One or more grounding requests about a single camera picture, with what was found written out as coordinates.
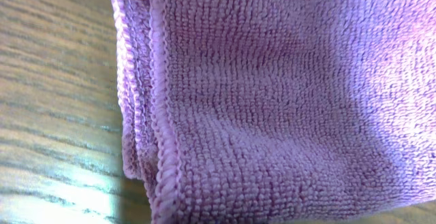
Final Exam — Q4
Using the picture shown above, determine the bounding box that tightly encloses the purple cloth with white tag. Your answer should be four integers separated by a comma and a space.
111, 0, 435, 223

